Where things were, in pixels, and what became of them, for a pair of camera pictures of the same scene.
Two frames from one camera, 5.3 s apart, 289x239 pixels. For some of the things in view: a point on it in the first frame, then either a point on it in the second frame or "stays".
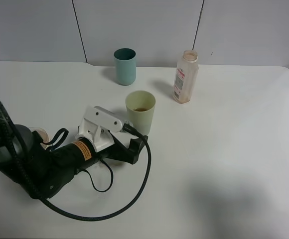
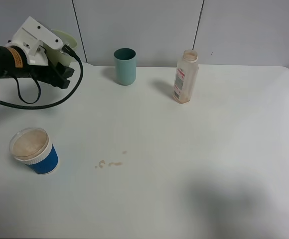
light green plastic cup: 140,105 -> 56,55
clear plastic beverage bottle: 186,80 stays
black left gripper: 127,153 -> 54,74
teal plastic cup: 125,60 stays
